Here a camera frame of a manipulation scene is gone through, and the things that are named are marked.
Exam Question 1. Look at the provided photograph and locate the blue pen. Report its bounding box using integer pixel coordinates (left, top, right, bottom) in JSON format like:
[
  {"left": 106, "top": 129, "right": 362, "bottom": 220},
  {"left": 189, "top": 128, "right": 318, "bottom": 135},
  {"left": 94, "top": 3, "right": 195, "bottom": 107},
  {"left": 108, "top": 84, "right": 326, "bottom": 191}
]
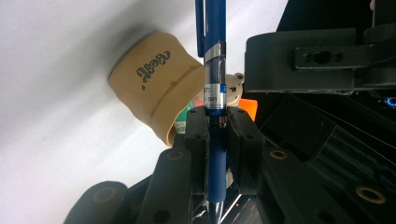
[{"left": 194, "top": 0, "right": 229, "bottom": 224}]

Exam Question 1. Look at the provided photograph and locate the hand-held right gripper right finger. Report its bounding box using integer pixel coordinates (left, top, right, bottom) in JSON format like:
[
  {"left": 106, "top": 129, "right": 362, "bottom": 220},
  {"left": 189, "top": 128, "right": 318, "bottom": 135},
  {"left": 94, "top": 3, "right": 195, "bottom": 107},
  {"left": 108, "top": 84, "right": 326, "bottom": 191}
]
[{"left": 226, "top": 105, "right": 266, "bottom": 195}]

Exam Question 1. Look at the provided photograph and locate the white green glue stick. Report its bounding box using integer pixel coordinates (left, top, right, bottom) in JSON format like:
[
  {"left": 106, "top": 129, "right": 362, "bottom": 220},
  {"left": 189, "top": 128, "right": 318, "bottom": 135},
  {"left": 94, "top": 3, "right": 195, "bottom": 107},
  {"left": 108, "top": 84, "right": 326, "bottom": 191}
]
[{"left": 173, "top": 98, "right": 201, "bottom": 135}]

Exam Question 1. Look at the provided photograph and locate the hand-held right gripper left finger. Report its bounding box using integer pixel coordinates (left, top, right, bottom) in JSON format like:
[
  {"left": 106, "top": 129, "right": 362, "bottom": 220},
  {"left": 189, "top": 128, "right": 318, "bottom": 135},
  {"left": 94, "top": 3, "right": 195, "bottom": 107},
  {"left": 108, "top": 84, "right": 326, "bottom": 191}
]
[{"left": 184, "top": 106, "right": 210, "bottom": 195}]

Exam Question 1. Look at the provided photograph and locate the white table sheet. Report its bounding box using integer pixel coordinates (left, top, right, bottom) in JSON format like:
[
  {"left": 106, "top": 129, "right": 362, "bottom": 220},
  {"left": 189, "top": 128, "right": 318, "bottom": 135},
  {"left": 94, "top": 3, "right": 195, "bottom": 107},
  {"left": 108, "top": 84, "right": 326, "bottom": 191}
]
[{"left": 0, "top": 0, "right": 290, "bottom": 224}]

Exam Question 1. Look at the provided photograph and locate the tan fabric pouch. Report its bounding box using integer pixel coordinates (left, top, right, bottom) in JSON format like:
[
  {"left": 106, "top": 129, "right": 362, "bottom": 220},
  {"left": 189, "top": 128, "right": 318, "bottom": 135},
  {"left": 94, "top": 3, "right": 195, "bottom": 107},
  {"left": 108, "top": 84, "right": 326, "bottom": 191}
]
[{"left": 106, "top": 30, "right": 206, "bottom": 148}]

